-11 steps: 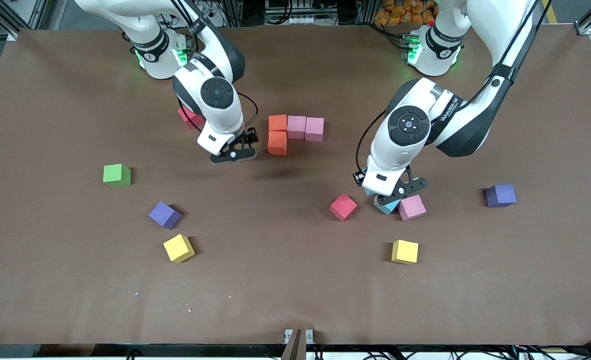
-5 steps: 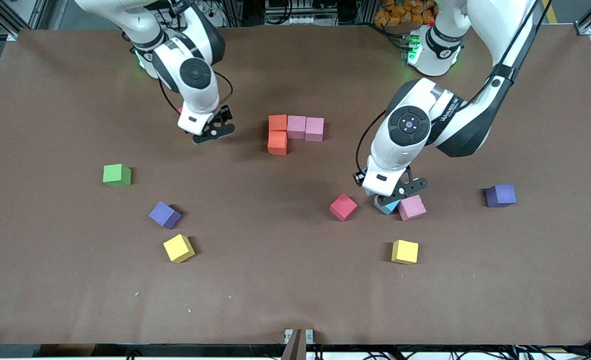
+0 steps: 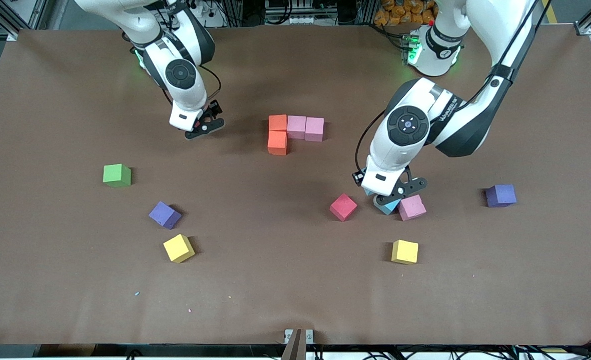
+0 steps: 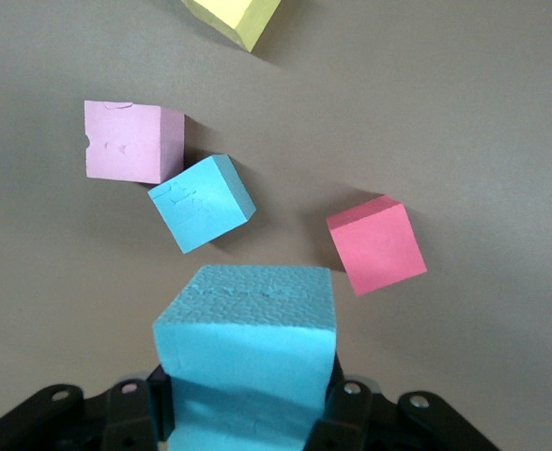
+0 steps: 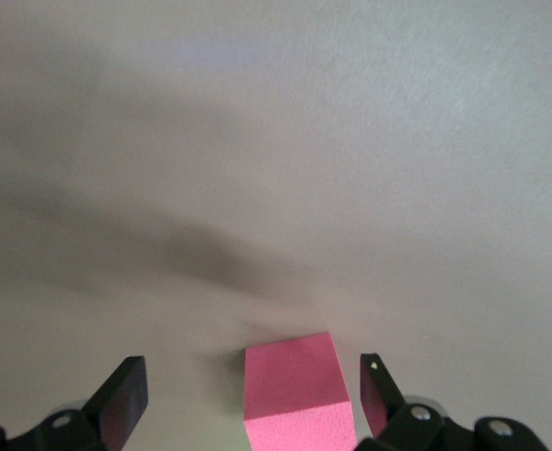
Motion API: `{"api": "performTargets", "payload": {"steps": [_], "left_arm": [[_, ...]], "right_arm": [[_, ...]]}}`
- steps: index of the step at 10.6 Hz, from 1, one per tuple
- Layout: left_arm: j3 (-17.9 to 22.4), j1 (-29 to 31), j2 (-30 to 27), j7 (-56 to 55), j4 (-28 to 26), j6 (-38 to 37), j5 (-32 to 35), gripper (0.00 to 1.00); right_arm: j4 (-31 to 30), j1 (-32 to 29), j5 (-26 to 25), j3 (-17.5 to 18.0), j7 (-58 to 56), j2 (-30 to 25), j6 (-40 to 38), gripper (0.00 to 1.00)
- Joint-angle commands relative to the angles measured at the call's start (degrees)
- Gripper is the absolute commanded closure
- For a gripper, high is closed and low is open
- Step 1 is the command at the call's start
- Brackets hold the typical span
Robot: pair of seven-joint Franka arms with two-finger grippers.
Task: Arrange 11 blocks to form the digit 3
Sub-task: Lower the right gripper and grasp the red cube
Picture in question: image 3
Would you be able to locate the light pink foam cube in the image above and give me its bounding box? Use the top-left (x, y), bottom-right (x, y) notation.
top-left (305, 117), bottom-right (325, 142)
top-left (398, 194), bottom-right (427, 222)

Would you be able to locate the dusty pink foam cube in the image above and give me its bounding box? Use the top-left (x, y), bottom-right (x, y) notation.
top-left (287, 115), bottom-right (307, 140)

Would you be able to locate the red foam cube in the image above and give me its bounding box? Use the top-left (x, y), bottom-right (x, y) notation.
top-left (329, 193), bottom-right (358, 222)

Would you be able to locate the yellow foam cube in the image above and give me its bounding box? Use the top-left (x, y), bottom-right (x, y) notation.
top-left (163, 233), bottom-right (196, 264)
top-left (391, 239), bottom-right (419, 265)

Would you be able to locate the white power strip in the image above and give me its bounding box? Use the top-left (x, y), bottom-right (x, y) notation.
top-left (265, 13), bottom-right (326, 26)
top-left (190, 0), bottom-right (226, 28)

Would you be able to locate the purple foam cube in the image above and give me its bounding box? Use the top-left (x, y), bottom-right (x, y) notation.
top-left (485, 184), bottom-right (517, 208)
top-left (148, 201), bottom-right (182, 230)

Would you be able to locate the green foam cube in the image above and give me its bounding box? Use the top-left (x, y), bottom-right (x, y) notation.
top-left (103, 163), bottom-right (132, 188)

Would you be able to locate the brown table cover sheet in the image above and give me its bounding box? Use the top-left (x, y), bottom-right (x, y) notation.
top-left (0, 25), bottom-right (591, 347)

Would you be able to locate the pile of orange objects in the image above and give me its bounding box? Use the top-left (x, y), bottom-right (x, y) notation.
top-left (374, 0), bottom-right (438, 27)

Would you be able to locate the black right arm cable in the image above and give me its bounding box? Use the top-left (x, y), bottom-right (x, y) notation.
top-left (195, 64), bottom-right (223, 104)

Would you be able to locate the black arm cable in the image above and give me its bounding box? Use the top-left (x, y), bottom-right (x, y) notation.
top-left (195, 64), bottom-right (223, 104)
top-left (355, 111), bottom-right (388, 172)

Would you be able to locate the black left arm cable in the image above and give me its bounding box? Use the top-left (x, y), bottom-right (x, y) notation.
top-left (355, 111), bottom-right (388, 172)

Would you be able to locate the metal table edge bracket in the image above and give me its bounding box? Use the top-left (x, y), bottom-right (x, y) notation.
top-left (284, 328), bottom-right (314, 346)

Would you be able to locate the brown camera stand pole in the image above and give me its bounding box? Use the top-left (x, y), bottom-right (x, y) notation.
top-left (281, 328), bottom-right (307, 360)

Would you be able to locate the black cable bundle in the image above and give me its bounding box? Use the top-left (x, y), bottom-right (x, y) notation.
top-left (360, 344), bottom-right (591, 360)

